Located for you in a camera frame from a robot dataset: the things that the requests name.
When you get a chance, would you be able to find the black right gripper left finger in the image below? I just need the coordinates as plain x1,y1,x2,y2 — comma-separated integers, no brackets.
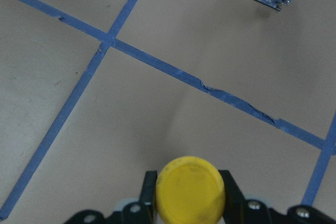
139,170,157,223

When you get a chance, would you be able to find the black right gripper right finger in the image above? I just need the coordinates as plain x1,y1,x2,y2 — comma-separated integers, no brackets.
219,170,245,224

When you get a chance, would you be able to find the yellow push button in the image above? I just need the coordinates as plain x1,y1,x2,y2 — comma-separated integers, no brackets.
155,156,225,223

